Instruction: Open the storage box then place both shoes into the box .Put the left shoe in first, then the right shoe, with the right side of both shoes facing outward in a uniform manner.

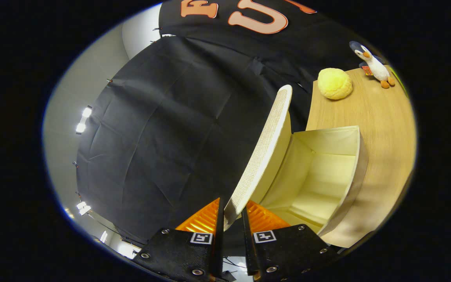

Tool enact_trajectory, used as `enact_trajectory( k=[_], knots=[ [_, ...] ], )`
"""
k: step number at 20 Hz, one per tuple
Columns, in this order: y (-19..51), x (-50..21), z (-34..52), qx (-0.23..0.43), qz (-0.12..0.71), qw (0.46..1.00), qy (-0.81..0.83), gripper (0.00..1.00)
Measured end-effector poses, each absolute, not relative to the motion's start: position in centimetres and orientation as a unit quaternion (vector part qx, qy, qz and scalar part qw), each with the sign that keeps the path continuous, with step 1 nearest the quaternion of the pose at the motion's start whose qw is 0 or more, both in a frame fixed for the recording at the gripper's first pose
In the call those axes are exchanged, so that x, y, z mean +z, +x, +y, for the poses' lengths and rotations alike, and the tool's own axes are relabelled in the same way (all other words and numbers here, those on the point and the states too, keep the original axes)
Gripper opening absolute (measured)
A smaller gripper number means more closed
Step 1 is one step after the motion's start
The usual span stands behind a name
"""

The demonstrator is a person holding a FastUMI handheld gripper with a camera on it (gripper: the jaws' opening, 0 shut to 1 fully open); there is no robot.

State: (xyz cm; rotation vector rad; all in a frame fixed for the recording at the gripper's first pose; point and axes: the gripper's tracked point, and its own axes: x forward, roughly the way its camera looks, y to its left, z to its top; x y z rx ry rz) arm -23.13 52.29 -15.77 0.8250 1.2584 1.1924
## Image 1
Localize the beige fabric storage box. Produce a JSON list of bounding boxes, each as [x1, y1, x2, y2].
[[259, 125, 369, 249]]

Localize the blue white penguin plush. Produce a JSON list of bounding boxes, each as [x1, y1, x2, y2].
[[349, 40, 396, 89]]

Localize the yellow plush bun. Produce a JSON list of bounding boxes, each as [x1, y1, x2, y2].
[[318, 68, 354, 100]]

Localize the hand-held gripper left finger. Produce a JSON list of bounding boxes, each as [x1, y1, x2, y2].
[[133, 197, 226, 282]]

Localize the black backdrop cloth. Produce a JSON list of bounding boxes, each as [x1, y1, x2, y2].
[[75, 0, 382, 245]]

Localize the beige woven storage box lid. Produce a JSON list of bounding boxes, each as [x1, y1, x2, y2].
[[224, 84, 293, 231]]

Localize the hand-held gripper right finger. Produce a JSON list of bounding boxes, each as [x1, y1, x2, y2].
[[241, 200, 341, 280]]

